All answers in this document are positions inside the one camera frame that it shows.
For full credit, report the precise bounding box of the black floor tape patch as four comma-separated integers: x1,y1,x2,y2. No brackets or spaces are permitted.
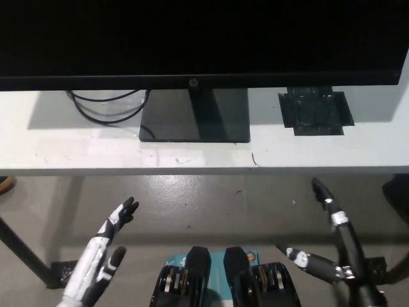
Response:
366,255,389,285
50,260,77,289

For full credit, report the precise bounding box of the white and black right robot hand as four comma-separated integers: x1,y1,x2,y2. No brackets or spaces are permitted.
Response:
275,177,389,307

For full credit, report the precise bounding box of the black ribbed robot body block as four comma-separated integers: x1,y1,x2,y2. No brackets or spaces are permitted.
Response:
147,245,212,307
223,246,303,307

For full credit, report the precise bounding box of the black HP monitor with stand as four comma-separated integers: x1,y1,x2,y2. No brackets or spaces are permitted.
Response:
0,0,409,144

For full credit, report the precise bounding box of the black ribbed left robot body block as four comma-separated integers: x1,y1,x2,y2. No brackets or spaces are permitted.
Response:
147,245,212,307

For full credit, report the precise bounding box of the black cable long loop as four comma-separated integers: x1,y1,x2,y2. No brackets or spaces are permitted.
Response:
66,89,150,125

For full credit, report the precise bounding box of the black cable short loop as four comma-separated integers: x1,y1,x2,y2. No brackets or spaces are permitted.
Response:
70,90,141,104

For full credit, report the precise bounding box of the dark metal table leg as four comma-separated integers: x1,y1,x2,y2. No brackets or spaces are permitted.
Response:
0,216,62,289
382,251,409,286

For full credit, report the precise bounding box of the dark bulky object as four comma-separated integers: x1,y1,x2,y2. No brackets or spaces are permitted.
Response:
382,174,409,223

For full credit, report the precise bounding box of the black tape patch on table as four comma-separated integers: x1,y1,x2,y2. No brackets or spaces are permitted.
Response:
277,86,355,136

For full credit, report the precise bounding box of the brown round object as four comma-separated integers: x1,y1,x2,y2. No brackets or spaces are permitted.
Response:
0,175,17,196

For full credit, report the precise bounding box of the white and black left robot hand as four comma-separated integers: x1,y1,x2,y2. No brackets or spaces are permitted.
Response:
61,196,140,307

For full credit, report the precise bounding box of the black ribbed right robot body block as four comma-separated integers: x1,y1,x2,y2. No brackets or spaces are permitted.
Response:
223,246,303,307

